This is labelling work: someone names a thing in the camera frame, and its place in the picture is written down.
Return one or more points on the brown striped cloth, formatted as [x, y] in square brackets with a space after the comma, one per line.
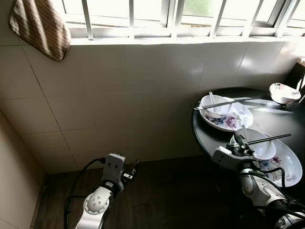
[40, 28]

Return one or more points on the floral white plate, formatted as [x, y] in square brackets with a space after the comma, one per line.
[290, 167]
[228, 124]

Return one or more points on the white bowl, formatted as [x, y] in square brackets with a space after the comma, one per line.
[264, 151]
[214, 113]

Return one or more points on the black chopstick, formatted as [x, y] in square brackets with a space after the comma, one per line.
[259, 141]
[209, 106]
[238, 101]
[271, 139]

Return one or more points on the dark wooden chair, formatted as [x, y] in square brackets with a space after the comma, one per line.
[294, 74]

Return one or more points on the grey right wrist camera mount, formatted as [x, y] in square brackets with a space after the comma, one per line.
[224, 156]

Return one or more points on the beige side cabinet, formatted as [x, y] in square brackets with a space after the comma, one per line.
[19, 181]

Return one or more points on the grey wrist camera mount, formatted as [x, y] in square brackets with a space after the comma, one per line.
[113, 167]
[224, 156]

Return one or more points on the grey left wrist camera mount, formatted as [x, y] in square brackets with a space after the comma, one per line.
[113, 167]

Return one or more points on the white barred window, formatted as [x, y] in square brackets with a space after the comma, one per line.
[143, 32]

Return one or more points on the small floral bowl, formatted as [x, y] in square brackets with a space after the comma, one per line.
[283, 94]

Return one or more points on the black round table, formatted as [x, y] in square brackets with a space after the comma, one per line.
[281, 121]

